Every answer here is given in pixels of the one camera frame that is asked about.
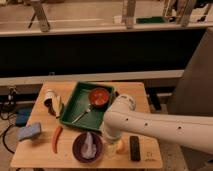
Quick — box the grey towel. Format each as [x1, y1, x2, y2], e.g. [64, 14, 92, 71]
[81, 132, 97, 159]

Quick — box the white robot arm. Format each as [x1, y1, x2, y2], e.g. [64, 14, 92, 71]
[102, 94, 213, 154]

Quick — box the dark purple bowl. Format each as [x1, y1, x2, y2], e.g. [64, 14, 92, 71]
[72, 132, 103, 163]

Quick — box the red bowl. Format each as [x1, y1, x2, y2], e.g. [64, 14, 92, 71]
[88, 87, 110, 107]

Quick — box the yellow round fruit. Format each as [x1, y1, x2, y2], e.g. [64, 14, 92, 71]
[116, 139, 125, 154]

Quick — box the black remote control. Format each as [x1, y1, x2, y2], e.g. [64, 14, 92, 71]
[130, 136, 141, 161]

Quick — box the green plastic tray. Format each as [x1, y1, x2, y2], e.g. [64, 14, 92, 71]
[60, 82, 114, 132]

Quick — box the white cup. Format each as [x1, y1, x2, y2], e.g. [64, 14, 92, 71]
[44, 89, 56, 101]

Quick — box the blue box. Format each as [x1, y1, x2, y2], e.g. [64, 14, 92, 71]
[15, 108, 32, 126]

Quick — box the black cable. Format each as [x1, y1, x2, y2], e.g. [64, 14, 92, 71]
[1, 123, 16, 155]

